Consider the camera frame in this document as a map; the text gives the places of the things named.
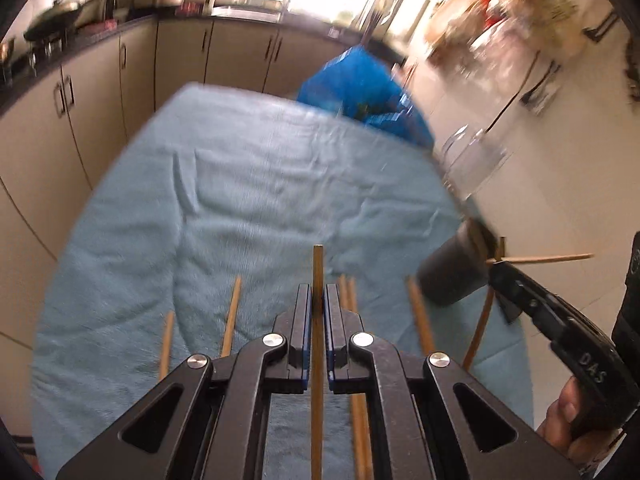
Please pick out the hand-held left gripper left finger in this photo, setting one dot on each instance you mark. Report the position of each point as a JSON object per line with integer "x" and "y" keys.
{"x": 302, "y": 320}

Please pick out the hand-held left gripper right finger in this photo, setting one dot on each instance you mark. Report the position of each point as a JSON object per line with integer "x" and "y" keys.
{"x": 332, "y": 320}

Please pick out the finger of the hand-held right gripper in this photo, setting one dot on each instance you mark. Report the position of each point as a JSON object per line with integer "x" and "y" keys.
{"x": 535, "y": 295}

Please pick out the slim wooden chopstick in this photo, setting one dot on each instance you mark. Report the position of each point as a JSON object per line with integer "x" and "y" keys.
{"x": 550, "y": 258}
{"x": 317, "y": 267}

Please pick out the bunch of wooden chopsticks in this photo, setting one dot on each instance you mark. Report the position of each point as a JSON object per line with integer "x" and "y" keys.
{"x": 231, "y": 315}

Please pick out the dark grey chopstick holder cup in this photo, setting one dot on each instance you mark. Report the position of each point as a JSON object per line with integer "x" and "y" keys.
{"x": 450, "y": 270}

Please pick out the person's right hand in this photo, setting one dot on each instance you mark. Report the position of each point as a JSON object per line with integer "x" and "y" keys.
{"x": 560, "y": 420}

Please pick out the black rectangular block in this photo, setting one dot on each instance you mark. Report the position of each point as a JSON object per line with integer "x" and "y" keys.
{"x": 509, "y": 307}

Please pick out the clear glass jar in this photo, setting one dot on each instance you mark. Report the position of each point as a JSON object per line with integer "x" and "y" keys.
{"x": 475, "y": 165}

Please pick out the light blue table cloth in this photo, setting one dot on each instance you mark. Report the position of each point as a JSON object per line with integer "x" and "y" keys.
{"x": 250, "y": 185}

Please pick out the blue plastic bag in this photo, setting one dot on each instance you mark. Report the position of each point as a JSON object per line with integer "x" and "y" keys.
{"x": 360, "y": 85}

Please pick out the tan plastic bag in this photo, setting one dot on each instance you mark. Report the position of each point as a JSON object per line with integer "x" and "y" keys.
{"x": 450, "y": 20}

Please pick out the white printed plastic bag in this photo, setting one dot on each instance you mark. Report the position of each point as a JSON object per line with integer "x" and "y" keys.
{"x": 550, "y": 5}

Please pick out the beige kitchen base cabinets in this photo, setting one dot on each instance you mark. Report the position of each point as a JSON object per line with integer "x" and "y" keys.
{"x": 100, "y": 85}

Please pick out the black kitchen countertop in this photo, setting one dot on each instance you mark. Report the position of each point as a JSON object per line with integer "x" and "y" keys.
{"x": 135, "y": 21}

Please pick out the steel wok with lid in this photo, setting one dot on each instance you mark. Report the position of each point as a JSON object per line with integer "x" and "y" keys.
{"x": 52, "y": 15}

